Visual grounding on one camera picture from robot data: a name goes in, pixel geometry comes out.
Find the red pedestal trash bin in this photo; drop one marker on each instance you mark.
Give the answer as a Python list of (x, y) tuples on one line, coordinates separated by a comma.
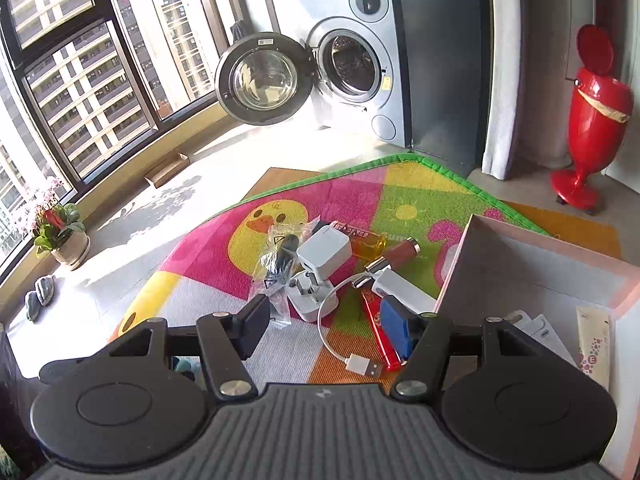
[(595, 130)]

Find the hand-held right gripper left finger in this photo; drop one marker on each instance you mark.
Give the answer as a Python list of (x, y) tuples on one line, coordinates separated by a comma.
[(254, 321)]

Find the white plug adapter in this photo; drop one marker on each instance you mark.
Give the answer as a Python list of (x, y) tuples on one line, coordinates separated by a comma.
[(307, 300)]

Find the grey slipper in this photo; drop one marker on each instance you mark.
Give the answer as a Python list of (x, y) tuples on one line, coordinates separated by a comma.
[(46, 289), (33, 306)]

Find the clear plastic bag black item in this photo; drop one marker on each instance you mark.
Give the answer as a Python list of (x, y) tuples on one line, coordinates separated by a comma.
[(277, 260)]

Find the potted plant with red flower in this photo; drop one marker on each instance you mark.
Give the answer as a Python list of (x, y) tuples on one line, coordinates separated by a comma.
[(70, 250)]

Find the red packet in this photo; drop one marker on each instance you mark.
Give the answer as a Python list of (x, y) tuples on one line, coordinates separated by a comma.
[(386, 355)]

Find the white cube charger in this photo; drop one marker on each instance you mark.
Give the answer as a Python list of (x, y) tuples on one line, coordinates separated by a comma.
[(322, 250)]

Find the silver front-load washing machine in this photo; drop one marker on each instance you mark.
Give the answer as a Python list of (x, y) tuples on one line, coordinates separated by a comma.
[(380, 60)]

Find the white curtain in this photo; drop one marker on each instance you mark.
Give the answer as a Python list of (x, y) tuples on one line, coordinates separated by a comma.
[(500, 85)]

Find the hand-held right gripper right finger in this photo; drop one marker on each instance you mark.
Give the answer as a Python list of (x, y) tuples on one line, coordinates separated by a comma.
[(397, 326)]

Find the pink cardboard box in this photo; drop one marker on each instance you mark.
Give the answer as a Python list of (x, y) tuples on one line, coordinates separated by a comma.
[(500, 270)]

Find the beige dotted sachet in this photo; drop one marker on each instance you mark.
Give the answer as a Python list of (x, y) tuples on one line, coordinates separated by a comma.
[(592, 345)]

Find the black framed window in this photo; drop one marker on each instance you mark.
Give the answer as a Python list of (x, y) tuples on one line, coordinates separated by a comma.
[(75, 85)]

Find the white car charger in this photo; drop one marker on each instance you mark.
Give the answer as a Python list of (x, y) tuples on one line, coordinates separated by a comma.
[(405, 292)]

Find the colourful cartoon play mat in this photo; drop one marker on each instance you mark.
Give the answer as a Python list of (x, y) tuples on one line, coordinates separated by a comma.
[(200, 260)]

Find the brown lighter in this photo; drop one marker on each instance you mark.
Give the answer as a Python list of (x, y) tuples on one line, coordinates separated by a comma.
[(400, 252)]

